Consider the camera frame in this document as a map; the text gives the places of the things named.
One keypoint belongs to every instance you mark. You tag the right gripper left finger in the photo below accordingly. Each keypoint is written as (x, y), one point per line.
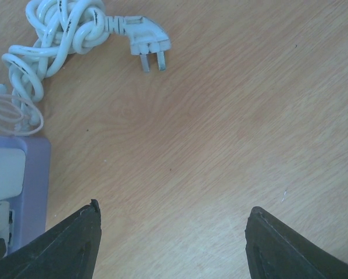
(67, 250)

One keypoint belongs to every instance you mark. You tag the purple power strip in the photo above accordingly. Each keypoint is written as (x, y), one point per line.
(28, 210)

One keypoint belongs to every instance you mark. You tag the small white charger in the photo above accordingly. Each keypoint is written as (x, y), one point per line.
(12, 166)

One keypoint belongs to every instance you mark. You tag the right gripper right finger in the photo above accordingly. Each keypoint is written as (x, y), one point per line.
(274, 250)

